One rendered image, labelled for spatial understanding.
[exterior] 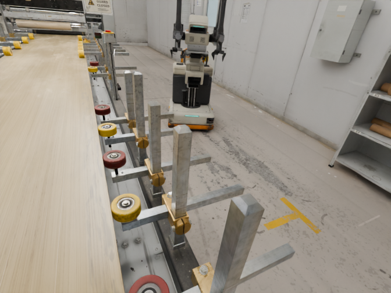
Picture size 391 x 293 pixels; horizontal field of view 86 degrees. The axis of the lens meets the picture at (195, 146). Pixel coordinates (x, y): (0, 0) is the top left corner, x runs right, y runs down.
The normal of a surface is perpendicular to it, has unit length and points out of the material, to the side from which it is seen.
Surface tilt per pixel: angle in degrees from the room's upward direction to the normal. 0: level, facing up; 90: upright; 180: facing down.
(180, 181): 90
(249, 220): 90
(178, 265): 0
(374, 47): 90
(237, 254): 90
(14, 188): 0
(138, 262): 0
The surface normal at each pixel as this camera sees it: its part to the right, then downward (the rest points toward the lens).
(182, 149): 0.42, 0.50
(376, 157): -0.90, 0.16
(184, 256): 0.07, -0.85
